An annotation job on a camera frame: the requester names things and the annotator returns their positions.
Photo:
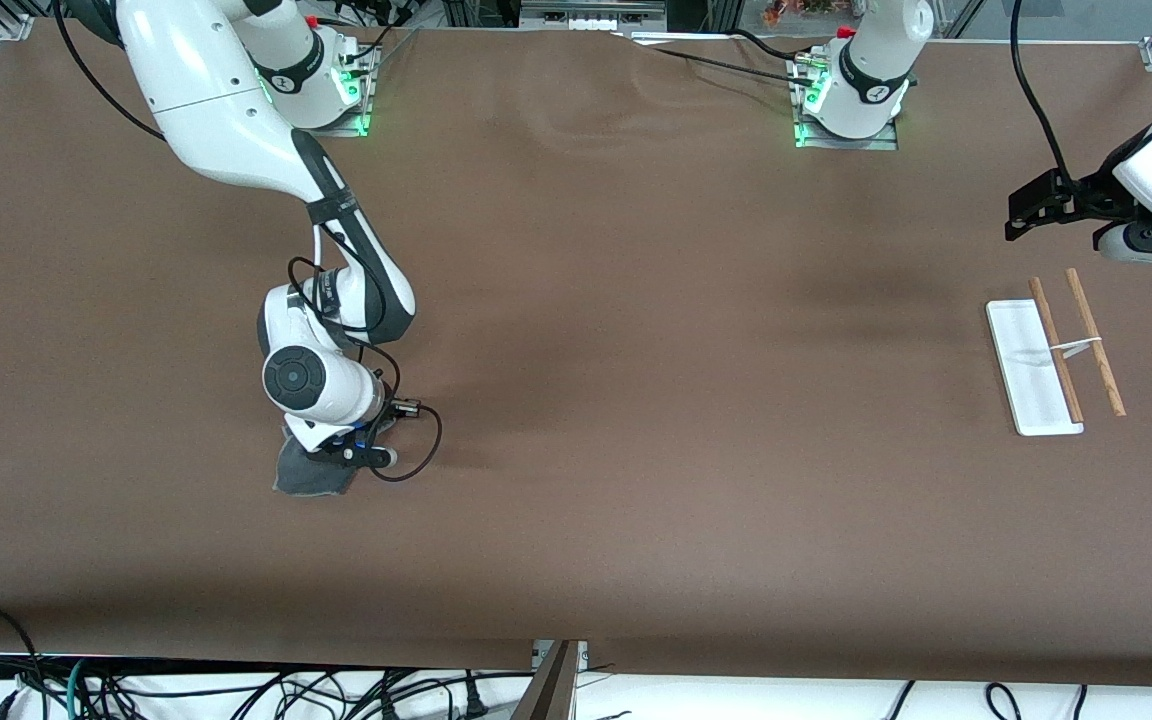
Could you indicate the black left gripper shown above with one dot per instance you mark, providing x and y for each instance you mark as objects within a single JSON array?
[{"x": 1086, "y": 195}]

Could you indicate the grey and pink towel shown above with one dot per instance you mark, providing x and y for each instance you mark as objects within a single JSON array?
[{"x": 311, "y": 478}]

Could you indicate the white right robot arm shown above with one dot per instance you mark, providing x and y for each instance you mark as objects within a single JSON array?
[{"x": 216, "y": 90}]

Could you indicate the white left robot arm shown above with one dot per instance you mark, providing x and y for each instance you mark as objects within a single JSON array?
[{"x": 871, "y": 70}]

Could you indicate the wooden rack rod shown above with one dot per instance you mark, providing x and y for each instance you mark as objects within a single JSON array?
[
  {"x": 1058, "y": 350},
  {"x": 1096, "y": 340}
]

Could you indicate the colourful packaged items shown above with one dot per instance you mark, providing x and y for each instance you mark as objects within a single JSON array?
[{"x": 806, "y": 10}]

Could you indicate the white flat strip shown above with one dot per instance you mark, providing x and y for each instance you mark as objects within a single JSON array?
[{"x": 681, "y": 38}]

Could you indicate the grey metal box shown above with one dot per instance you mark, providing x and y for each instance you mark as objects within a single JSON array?
[{"x": 591, "y": 10}]

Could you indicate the white rack rod bracket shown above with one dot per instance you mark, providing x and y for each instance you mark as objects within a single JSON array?
[{"x": 1076, "y": 348}]

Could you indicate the white rack base plate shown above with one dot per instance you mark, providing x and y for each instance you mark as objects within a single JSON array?
[{"x": 1026, "y": 365}]

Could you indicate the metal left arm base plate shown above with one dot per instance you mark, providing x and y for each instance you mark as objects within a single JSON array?
[{"x": 881, "y": 143}]

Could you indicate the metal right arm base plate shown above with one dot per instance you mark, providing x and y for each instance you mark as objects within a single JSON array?
[{"x": 351, "y": 128}]

